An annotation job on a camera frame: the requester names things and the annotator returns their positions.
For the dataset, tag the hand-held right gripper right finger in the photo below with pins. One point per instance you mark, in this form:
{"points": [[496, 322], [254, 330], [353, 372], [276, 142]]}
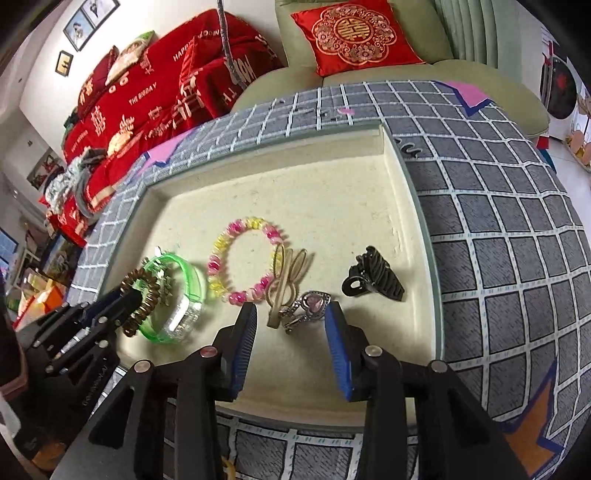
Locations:
{"points": [[337, 355]]}

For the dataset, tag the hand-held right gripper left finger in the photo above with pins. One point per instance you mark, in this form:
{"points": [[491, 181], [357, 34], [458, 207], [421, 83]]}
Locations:
{"points": [[244, 341]]}

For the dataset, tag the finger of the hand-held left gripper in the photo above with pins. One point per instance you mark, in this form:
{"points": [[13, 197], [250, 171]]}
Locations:
{"points": [[104, 304], [117, 318]]}

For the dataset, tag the silver heart brooch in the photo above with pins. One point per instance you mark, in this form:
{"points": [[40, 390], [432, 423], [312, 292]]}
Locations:
{"points": [[311, 304]]}

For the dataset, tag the silver spiky hair clip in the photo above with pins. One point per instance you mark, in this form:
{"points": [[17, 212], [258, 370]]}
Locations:
{"points": [[164, 279]]}

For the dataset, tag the green translucent bangle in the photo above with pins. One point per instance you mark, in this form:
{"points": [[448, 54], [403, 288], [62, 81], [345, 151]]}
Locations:
{"points": [[196, 277]]}

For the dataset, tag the black claw hair clip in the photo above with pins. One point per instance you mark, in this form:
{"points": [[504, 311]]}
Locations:
{"points": [[378, 281]]}

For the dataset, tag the green box tray cream inside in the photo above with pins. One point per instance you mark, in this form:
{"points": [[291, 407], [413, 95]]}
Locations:
{"points": [[323, 207]]}

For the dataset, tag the person's left hand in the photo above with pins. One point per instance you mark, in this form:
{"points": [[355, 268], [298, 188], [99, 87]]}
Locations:
{"points": [[9, 350]]}

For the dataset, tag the pile of grey clothes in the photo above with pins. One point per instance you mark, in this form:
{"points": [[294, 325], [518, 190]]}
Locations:
{"points": [[69, 184]]}

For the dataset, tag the grey checked star tablecloth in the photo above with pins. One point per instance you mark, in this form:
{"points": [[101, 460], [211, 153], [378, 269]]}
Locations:
{"points": [[498, 240]]}

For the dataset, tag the red printed sofa cover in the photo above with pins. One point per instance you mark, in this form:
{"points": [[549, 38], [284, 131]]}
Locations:
{"points": [[138, 101]]}

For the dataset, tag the red pillow with characters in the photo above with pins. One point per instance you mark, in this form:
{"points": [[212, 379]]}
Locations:
{"points": [[94, 87]]}

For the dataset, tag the black wavy hairpin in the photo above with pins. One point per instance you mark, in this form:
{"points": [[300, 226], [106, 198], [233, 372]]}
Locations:
{"points": [[411, 148]]}

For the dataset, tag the white green printed pillow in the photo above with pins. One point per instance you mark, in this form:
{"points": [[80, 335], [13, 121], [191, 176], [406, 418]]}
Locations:
{"points": [[129, 55]]}

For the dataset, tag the pale green armchair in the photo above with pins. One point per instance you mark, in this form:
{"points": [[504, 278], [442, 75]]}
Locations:
{"points": [[461, 83]]}

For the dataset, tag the red gold embroidered cushion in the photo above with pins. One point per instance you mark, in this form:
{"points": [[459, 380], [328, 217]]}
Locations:
{"points": [[351, 32]]}

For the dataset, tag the white washing machine black door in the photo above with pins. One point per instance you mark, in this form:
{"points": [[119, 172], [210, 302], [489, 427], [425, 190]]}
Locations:
{"points": [[561, 87]]}

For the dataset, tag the pale green curtain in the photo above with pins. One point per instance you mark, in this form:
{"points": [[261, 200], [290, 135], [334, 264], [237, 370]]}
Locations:
{"points": [[466, 27]]}

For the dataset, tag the framed wall picture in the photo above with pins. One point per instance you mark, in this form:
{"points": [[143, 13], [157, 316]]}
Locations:
{"points": [[44, 168]]}

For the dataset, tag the small black picture frame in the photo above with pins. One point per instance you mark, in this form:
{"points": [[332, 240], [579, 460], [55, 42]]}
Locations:
{"points": [[64, 62]]}

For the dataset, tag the black frame bride photo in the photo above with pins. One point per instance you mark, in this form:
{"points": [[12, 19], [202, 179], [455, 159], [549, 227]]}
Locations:
{"points": [[78, 28]]}

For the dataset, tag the black frame couple photo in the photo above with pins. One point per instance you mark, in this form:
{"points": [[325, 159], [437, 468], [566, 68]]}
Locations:
{"points": [[100, 11]]}

